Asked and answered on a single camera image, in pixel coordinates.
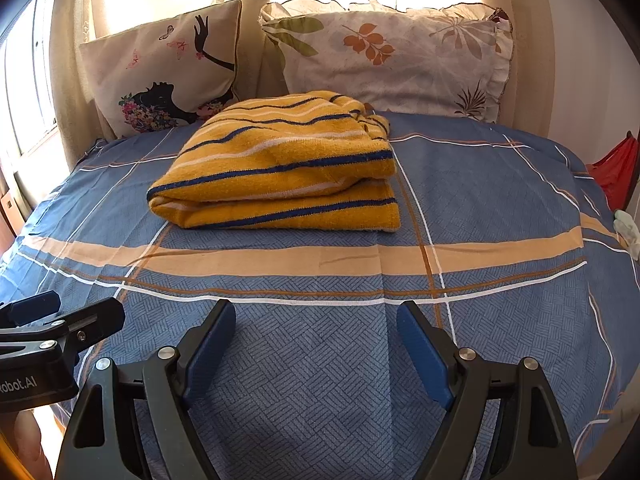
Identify red cloth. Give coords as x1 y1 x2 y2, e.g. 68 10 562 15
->
585 130 640 211

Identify blue plaid bed sheet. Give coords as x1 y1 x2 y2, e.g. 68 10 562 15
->
0 110 640 480

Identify pale green cloth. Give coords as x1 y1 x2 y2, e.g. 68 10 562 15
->
612 209 640 261

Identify person's left forearm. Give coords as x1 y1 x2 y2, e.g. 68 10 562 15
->
12 406 57 480

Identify yellow striped knit sweater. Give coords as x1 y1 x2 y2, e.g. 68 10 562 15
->
146 90 402 233

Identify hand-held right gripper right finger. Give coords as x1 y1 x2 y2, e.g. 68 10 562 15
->
396 300 576 480

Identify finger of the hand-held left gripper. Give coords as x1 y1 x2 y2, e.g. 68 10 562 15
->
47 297 126 358
0 290 62 333

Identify cream pillow with figure print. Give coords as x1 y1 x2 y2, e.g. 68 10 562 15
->
79 0 243 139

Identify white ruffled leaf print pillow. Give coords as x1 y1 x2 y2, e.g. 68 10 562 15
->
258 0 516 123

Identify window frame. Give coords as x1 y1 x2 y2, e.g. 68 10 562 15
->
0 0 61 156

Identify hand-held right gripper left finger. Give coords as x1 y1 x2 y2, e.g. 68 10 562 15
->
54 298 237 480

